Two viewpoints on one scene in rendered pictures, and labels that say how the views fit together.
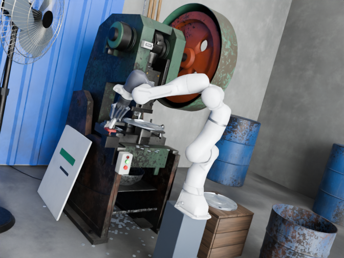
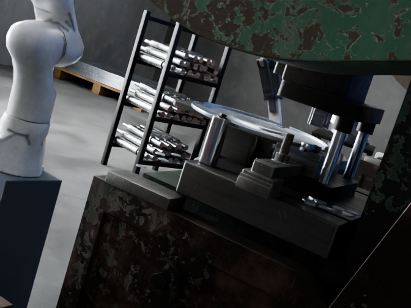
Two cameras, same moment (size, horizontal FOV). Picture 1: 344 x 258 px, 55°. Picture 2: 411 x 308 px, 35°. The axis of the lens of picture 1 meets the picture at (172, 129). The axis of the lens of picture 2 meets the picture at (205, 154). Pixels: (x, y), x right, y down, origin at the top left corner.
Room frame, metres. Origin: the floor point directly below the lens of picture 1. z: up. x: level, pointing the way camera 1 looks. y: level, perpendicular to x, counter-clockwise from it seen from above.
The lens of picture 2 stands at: (3.54, -0.35, 0.93)
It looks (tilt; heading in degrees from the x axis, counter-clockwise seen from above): 10 degrees down; 159
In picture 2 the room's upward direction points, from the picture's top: 18 degrees clockwise
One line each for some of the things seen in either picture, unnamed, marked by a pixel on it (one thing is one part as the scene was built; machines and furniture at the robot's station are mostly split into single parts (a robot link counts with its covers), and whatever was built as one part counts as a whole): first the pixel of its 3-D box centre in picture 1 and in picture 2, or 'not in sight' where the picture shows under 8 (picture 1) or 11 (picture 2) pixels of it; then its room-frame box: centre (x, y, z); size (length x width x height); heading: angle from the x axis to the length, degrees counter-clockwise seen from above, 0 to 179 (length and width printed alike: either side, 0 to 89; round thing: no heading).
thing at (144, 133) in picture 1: (145, 135); (229, 147); (2.29, 0.17, 0.72); 0.25 x 0.14 x 0.14; 43
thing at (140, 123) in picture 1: (144, 124); (259, 124); (2.33, 0.20, 0.78); 0.29 x 0.29 x 0.01
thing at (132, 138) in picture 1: (130, 133); (297, 197); (2.42, 0.29, 0.68); 0.45 x 0.30 x 0.06; 133
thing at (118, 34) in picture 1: (151, 46); not in sight; (2.42, 0.29, 1.33); 0.67 x 0.18 x 0.18; 133
